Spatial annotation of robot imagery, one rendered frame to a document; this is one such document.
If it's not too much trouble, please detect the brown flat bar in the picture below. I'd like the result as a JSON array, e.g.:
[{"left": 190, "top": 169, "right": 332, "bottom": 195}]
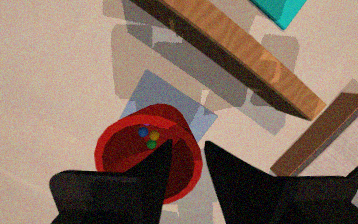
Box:
[{"left": 130, "top": 0, "right": 327, "bottom": 122}]

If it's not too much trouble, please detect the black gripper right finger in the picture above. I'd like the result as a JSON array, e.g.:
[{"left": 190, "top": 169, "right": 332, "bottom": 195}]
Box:
[{"left": 204, "top": 141, "right": 358, "bottom": 224}]

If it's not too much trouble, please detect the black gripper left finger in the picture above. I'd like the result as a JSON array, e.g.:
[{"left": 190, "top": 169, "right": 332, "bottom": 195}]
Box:
[{"left": 49, "top": 139, "right": 172, "bottom": 224}]

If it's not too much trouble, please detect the green marble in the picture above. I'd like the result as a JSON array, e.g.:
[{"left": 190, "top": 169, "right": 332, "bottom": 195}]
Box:
[{"left": 146, "top": 139, "right": 157, "bottom": 149}]

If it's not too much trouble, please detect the red cup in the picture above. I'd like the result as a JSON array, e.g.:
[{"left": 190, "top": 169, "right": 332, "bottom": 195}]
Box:
[{"left": 94, "top": 103, "right": 203, "bottom": 205}]

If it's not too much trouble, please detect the blue marble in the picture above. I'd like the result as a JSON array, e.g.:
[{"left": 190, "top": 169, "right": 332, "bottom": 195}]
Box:
[{"left": 138, "top": 127, "right": 148, "bottom": 137}]

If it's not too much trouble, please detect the yellow marble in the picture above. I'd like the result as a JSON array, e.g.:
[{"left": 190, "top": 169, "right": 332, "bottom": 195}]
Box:
[{"left": 149, "top": 130, "right": 159, "bottom": 141}]

